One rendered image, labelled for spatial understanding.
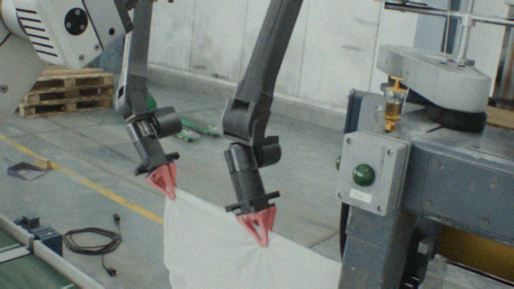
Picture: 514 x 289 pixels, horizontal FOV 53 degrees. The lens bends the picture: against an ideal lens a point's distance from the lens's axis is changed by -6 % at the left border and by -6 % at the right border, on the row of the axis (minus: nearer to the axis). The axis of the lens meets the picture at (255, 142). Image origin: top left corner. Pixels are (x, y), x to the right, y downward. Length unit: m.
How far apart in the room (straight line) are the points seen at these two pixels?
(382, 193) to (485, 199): 0.13
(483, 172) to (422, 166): 0.08
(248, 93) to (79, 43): 0.41
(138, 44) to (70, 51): 0.63
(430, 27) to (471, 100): 4.92
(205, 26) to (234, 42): 0.62
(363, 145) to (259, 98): 0.38
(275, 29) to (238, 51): 6.57
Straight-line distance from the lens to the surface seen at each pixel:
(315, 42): 6.86
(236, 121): 1.02
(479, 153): 0.69
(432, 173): 0.70
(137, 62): 1.31
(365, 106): 1.16
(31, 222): 2.60
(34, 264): 2.30
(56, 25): 0.70
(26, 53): 0.85
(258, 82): 1.02
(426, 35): 5.73
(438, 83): 0.81
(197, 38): 8.14
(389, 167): 0.67
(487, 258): 1.03
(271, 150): 1.09
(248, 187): 1.03
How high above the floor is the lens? 1.48
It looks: 15 degrees down
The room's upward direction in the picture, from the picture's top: 6 degrees clockwise
